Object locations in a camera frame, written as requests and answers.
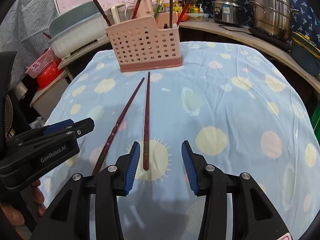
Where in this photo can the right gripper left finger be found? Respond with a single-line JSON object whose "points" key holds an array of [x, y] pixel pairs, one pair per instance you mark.
{"points": [[113, 182]]}

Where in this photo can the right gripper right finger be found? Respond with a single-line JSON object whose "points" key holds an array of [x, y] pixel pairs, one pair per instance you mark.
{"points": [[209, 181]]}

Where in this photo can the long maroon chopstick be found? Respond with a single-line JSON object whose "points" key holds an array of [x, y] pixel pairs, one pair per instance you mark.
{"points": [[110, 139]]}

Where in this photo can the dark maroon chopstick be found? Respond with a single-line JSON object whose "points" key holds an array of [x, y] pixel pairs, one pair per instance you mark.
{"points": [[146, 149]]}

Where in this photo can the dark red chopstick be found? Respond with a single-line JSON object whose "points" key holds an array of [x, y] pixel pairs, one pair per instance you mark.
{"points": [[97, 4]]}

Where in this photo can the green chopstick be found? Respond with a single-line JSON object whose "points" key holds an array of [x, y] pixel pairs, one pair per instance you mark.
{"points": [[158, 8]]}

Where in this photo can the bright red chopstick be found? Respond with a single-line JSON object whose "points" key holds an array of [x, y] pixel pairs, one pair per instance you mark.
{"points": [[185, 8]]}

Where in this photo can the brown maroon chopstick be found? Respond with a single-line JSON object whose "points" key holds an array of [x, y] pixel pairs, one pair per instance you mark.
{"points": [[170, 13]]}

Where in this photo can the person's left hand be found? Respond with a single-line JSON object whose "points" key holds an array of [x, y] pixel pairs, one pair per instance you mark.
{"points": [[23, 208]]}

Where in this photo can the light blue patterned tablecloth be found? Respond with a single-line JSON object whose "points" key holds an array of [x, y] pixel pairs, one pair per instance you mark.
{"points": [[233, 106]]}

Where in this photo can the red plastic basin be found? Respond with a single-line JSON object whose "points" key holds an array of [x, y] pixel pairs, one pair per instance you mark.
{"points": [[49, 74]]}

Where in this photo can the pink plastic basket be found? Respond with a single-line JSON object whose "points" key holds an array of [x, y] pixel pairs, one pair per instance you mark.
{"points": [[41, 64]]}

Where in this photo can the white dish drainer tub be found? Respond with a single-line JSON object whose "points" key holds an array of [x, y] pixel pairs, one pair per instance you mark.
{"points": [[76, 28]]}

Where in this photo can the pink perforated utensil holder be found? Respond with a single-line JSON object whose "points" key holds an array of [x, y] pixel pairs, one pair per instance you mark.
{"points": [[145, 44]]}

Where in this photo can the black induction cooktop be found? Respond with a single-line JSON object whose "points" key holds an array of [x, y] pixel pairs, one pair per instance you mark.
{"points": [[285, 46]]}

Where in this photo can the yellow green bowl stack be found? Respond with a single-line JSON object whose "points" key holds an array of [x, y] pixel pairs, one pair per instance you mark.
{"points": [[305, 53]]}

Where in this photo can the clear food container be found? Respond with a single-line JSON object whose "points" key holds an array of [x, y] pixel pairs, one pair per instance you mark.
{"points": [[197, 17]]}

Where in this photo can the white small appliance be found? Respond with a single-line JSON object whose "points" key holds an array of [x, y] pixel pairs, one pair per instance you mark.
{"points": [[118, 13]]}

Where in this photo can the steel rice cooker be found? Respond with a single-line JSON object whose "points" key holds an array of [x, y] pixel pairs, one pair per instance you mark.
{"points": [[231, 12]]}

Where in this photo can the pink electric kettle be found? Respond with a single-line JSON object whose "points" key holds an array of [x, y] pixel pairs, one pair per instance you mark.
{"points": [[145, 9]]}

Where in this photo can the steel steamer pot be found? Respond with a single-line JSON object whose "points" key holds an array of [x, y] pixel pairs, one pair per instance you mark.
{"points": [[273, 17]]}

